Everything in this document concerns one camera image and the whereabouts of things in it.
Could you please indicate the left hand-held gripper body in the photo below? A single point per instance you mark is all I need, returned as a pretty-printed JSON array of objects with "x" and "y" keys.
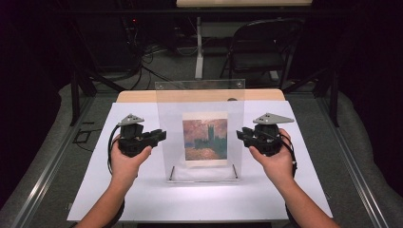
[{"x": 131, "y": 142}]

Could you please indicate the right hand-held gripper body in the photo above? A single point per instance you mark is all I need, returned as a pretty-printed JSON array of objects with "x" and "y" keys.
[{"x": 267, "y": 141}]

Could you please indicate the clear acrylic photo frame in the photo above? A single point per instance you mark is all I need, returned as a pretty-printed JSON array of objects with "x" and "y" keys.
[{"x": 171, "y": 126}]

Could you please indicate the painting print card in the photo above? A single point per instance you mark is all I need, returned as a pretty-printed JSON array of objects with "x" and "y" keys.
[{"x": 206, "y": 139}]

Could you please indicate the person's left hand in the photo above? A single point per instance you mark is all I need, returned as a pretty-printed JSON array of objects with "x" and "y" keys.
[{"x": 125, "y": 167}]

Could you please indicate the person's right hand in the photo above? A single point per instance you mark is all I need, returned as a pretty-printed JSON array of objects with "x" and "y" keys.
[{"x": 280, "y": 167}]

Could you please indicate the wooden table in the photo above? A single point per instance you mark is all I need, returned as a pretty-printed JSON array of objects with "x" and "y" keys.
[{"x": 136, "y": 95}]

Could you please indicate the black folding chair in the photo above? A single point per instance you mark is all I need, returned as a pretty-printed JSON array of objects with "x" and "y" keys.
[{"x": 258, "y": 60}]

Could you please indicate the black metal stand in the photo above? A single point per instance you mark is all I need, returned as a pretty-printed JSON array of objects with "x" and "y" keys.
[
  {"x": 334, "y": 95},
  {"x": 75, "y": 98}
]

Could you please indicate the white board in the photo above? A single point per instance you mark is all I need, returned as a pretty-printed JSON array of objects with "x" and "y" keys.
[{"x": 206, "y": 202}]

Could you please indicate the white table leg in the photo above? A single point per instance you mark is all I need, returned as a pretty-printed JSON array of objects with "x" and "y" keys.
[{"x": 199, "y": 57}]

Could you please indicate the dark equipment rack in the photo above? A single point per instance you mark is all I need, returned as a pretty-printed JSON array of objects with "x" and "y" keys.
[{"x": 133, "y": 41}]

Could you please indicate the black horizontal bar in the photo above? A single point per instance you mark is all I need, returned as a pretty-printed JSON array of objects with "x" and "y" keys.
[{"x": 158, "y": 11}]

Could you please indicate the light wooden desk top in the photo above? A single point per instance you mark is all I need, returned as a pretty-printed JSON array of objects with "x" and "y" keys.
[{"x": 240, "y": 3}]

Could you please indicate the aluminium rail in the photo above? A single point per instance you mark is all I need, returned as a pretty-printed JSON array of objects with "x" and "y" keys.
[
  {"x": 355, "y": 171},
  {"x": 47, "y": 171}
]

